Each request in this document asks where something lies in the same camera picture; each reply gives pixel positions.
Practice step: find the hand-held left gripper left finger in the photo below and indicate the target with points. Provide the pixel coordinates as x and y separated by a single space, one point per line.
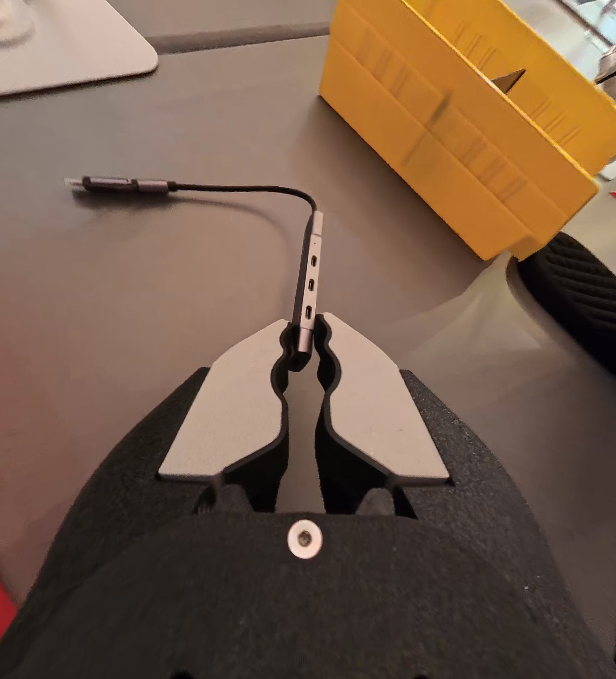
228 424

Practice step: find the black quilted pad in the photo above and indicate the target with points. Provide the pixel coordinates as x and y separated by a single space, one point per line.
589 307

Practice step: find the yellow plastic bin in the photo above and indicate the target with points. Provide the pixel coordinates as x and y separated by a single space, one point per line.
446 148

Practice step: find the grey usb hub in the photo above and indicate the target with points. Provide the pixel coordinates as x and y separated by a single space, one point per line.
308 276

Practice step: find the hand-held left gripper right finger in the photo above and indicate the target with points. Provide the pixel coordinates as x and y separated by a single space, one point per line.
382 424

